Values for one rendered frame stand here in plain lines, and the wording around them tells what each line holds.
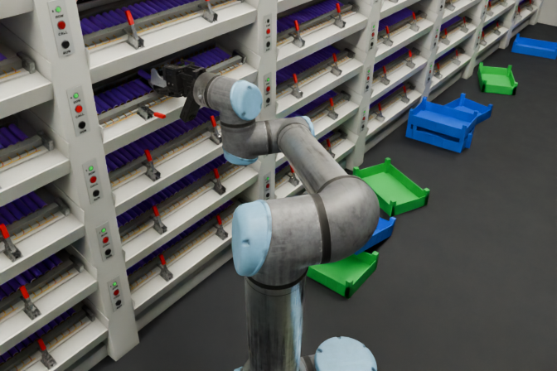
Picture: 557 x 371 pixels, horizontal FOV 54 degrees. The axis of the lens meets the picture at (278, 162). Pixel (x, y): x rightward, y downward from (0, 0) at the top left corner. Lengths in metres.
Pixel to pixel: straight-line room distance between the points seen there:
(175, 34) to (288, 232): 0.82
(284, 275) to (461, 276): 1.38
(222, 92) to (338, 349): 0.68
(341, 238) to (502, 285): 1.42
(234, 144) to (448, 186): 1.48
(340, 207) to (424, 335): 1.15
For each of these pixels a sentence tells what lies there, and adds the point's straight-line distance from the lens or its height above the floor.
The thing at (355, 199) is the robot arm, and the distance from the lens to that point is 0.90.
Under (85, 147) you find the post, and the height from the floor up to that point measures 0.76.
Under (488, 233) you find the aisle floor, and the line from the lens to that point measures 2.45.
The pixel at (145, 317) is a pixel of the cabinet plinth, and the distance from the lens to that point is 1.96.
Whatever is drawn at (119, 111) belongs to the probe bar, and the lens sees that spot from 1.52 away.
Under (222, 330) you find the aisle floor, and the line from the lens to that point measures 1.93.
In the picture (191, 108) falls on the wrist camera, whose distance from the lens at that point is 1.51.
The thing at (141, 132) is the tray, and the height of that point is 0.73.
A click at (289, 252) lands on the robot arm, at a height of 0.89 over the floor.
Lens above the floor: 1.47
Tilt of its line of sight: 33 degrees down
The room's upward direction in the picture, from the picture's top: 1 degrees clockwise
